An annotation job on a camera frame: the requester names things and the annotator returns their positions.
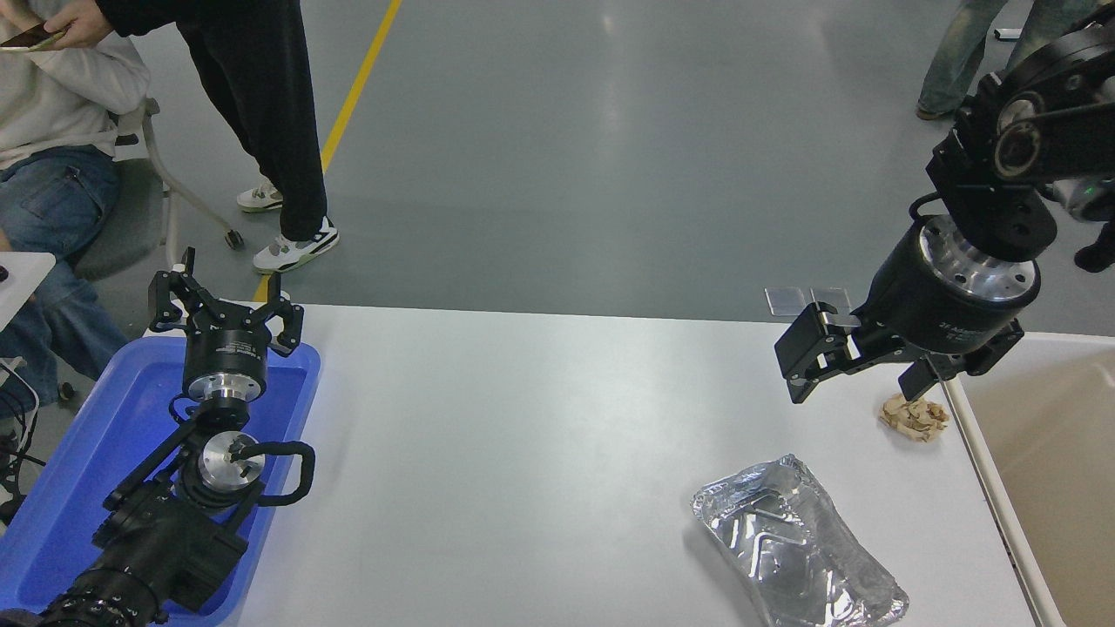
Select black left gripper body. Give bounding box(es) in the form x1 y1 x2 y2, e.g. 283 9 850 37
181 307 271 384

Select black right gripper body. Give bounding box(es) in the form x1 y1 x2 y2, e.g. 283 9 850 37
857 219 1042 358

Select silver foil tray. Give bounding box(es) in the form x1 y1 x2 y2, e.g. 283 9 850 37
692 453 910 627

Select mobile phone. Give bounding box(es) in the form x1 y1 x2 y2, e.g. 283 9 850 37
0 23 67 53

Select standing person's hand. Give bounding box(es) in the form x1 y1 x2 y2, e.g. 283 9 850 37
42 0 116 50

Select crumpled tan paper ball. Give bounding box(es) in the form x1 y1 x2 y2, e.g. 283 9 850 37
878 392 950 443

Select grey wheeled chair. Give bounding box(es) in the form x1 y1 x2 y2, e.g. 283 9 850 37
74 98 247 281

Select large pale bin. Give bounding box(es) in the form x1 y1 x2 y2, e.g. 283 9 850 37
945 331 1115 627

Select small white table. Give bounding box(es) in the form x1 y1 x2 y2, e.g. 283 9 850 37
0 252 57 332

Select blue plastic tray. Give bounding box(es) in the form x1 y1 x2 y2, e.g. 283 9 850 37
0 335 321 627

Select standing person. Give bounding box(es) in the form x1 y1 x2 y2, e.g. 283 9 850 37
42 0 341 275

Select seated person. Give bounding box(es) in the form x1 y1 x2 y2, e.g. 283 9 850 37
0 0 151 419

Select black cable bundle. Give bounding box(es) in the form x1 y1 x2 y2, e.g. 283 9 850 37
0 357 44 523

